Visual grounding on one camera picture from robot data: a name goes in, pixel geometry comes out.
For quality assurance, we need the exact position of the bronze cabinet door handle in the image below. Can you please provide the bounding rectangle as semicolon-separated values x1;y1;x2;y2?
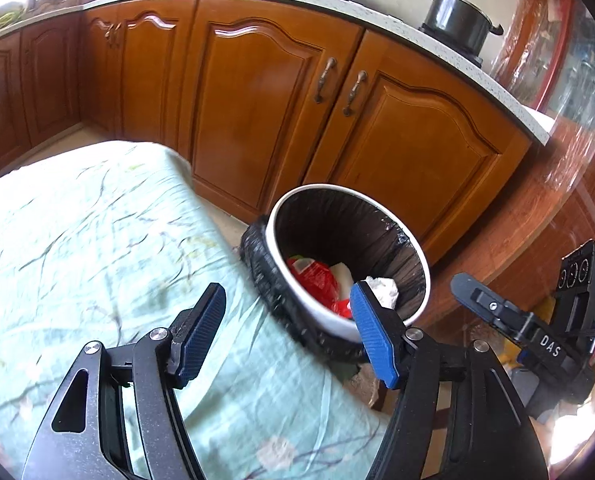
313;57;337;105
342;70;369;117

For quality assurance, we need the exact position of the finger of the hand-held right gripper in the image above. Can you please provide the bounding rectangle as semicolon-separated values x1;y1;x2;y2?
450;272;535;348

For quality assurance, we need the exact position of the green bowl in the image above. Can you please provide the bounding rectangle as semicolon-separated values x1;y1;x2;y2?
0;2;26;31

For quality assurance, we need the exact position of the red wooden glass cupboard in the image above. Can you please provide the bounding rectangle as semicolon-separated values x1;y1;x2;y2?
417;0;595;341

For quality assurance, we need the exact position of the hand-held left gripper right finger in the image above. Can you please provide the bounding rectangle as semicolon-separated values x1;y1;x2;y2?
350;280;551;480

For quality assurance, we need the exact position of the white trash bin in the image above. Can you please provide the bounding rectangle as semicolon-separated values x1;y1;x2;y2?
240;184;432;366

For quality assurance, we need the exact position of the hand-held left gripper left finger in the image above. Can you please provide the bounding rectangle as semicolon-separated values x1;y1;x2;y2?
20;282;227;480

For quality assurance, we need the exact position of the black cooking pot with lid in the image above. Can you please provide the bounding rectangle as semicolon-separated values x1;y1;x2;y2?
420;0;505;56

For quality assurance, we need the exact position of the black bin liner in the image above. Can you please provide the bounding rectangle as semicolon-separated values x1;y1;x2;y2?
240;187;428;366

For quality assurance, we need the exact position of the wooden kitchen cabinet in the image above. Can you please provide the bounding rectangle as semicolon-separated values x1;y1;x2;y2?
0;0;534;321

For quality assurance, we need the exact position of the green floral tablecloth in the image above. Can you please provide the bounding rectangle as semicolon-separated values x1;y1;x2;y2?
0;140;393;480

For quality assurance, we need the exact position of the red plastic wrapper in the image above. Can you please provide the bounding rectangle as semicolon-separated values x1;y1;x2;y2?
286;256;354;320

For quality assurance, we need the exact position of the white paper scrap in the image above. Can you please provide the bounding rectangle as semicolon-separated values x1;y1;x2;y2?
330;261;361;302

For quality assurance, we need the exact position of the white tissue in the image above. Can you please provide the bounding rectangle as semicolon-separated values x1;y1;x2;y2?
366;276;401;311

